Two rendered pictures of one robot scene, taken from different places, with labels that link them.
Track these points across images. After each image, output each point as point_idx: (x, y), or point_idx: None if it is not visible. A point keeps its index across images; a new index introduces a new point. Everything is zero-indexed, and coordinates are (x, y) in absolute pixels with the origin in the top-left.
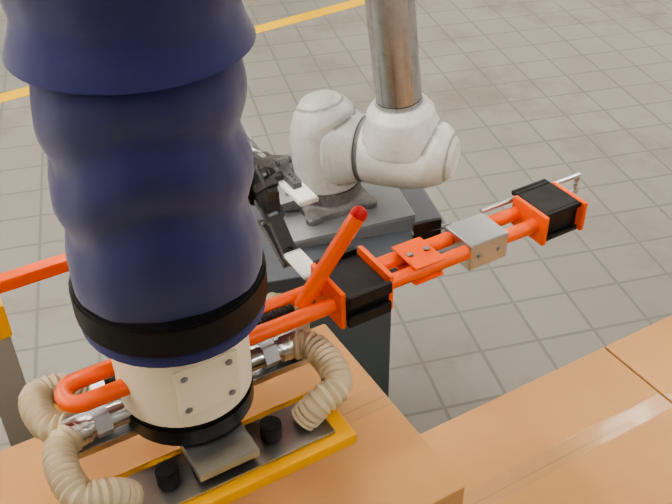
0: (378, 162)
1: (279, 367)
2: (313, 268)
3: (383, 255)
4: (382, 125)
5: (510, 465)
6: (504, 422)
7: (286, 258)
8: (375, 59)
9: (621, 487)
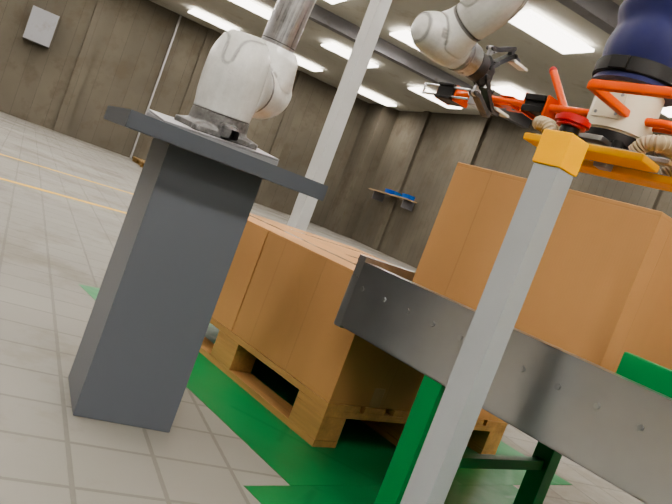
0: (281, 92)
1: None
2: (552, 97)
3: (518, 99)
4: (294, 61)
5: None
6: (340, 261)
7: (497, 109)
8: (304, 9)
9: None
